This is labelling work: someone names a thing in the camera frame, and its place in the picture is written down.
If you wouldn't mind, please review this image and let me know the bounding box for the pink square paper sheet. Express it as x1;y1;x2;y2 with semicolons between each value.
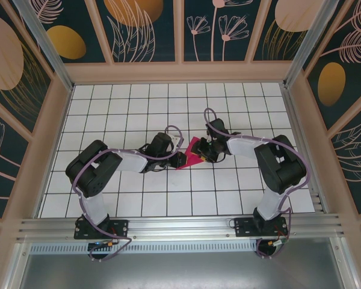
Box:
174;137;206;172

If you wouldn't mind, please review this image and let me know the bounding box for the grey metal sheet tray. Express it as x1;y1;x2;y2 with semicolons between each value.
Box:
5;237;359;289

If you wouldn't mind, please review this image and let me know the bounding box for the small connector board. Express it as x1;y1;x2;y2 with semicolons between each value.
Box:
266;239;289;249
88;240;119;251

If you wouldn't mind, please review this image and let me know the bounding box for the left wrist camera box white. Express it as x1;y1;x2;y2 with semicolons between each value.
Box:
168;135;183;152

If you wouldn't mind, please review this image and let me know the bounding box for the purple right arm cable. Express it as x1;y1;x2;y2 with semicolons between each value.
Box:
203;107;311;259

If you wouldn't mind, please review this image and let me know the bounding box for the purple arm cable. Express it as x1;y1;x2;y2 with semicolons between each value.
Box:
72;125;185;262
203;107;311;259

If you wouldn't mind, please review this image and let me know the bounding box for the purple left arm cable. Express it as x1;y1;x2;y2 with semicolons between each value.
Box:
72;125;185;262

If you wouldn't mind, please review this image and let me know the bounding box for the long aluminium mounting rail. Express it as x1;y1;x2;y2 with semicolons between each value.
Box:
16;213;347;241

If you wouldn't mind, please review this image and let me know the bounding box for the aluminium side rail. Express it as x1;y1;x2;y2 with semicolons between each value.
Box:
280;83;330;215

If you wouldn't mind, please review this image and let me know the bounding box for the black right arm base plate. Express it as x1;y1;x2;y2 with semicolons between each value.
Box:
233;216;289;238

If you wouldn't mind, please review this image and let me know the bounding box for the slotted grey cable duct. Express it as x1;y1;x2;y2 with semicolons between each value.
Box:
29;242;259;254

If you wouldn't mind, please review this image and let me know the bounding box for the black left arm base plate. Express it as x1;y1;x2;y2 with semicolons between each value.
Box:
73;219;130;240

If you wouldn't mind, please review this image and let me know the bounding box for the aluminium corner post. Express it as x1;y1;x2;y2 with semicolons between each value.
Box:
283;0;341;89
13;0;75;92

